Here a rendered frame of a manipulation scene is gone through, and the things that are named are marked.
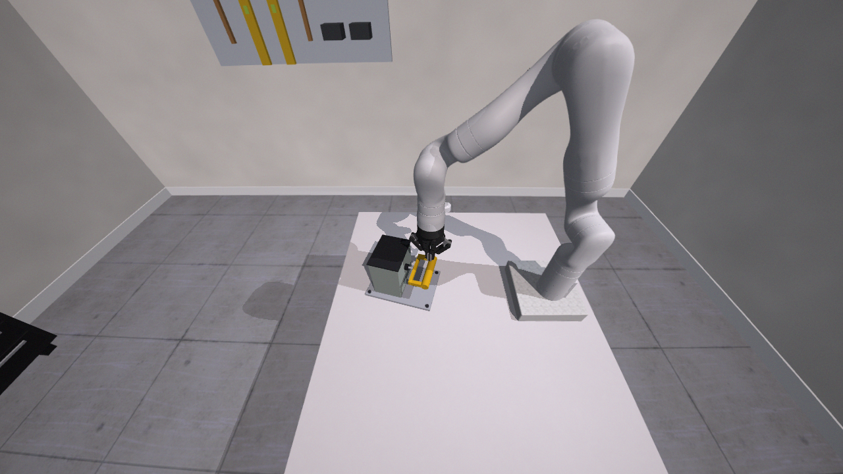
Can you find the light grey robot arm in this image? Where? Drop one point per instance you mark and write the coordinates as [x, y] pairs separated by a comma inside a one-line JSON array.
[[592, 64]]

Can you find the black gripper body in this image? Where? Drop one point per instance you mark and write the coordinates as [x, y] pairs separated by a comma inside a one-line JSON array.
[[437, 235]]

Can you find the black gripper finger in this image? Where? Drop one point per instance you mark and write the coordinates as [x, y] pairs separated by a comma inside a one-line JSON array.
[[440, 249], [420, 245]]

